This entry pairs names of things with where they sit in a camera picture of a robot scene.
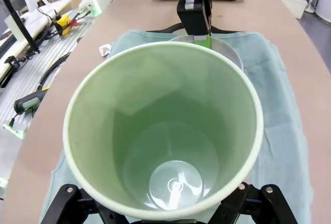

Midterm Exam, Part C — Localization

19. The green black screwdriver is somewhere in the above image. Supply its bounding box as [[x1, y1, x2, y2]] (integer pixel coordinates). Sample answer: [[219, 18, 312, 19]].
[[13, 89, 48, 115]]

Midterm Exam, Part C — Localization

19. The grey white bowl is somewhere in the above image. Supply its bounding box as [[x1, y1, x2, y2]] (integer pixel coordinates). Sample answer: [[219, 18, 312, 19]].
[[168, 34, 245, 73]]

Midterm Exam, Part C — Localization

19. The thick black cable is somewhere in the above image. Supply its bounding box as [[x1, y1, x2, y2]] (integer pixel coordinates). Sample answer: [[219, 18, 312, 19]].
[[38, 52, 72, 90]]

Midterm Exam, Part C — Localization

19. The black clamp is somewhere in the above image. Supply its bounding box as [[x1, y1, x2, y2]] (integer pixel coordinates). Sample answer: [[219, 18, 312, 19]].
[[4, 55, 21, 72]]

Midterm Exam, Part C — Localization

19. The white storage box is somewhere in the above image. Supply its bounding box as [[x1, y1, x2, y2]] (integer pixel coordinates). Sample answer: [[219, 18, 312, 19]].
[[281, 0, 308, 20]]

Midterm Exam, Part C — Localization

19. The teal cloth mat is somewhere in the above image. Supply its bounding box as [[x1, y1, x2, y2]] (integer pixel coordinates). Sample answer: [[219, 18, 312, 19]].
[[38, 28, 315, 224]]

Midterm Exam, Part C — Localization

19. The tall pale green cup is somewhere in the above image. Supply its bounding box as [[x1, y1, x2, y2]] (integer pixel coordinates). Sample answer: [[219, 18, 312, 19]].
[[63, 41, 264, 221]]

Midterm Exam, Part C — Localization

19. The green lit connector block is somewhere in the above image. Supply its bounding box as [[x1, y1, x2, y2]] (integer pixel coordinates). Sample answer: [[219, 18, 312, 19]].
[[79, 0, 101, 18], [2, 122, 26, 141]]

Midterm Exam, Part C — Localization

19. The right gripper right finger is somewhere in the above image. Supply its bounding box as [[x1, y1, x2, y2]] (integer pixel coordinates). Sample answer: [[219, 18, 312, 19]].
[[209, 182, 298, 224]]

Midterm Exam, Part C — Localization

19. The black stand pole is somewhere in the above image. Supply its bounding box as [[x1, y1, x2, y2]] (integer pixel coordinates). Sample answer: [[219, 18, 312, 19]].
[[0, 0, 41, 54]]

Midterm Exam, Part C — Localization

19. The yellow cable connector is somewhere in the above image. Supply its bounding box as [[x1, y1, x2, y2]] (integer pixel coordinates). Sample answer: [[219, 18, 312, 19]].
[[56, 14, 70, 36]]

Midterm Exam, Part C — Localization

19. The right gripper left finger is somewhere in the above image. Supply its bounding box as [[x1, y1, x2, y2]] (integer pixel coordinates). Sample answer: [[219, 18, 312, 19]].
[[50, 184, 130, 224]]

